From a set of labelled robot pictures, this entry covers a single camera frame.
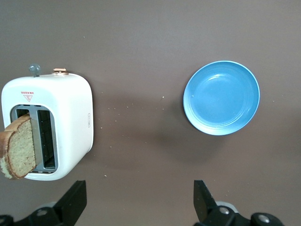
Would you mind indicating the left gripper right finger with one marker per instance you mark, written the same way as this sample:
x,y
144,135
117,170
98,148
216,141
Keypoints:
x,y
204,207

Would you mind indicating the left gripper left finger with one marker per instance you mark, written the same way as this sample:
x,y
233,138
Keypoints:
x,y
70,204

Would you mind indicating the toasted brown bread slice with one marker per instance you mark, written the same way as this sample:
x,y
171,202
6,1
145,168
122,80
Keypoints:
x,y
20,148

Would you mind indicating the blue round plate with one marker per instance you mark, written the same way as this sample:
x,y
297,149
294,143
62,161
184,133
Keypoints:
x,y
221,99

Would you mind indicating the cream white toaster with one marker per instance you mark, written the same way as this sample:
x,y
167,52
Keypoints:
x,y
70,113

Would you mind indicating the brown table cover sheet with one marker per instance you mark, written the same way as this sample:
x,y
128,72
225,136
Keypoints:
x,y
152,35

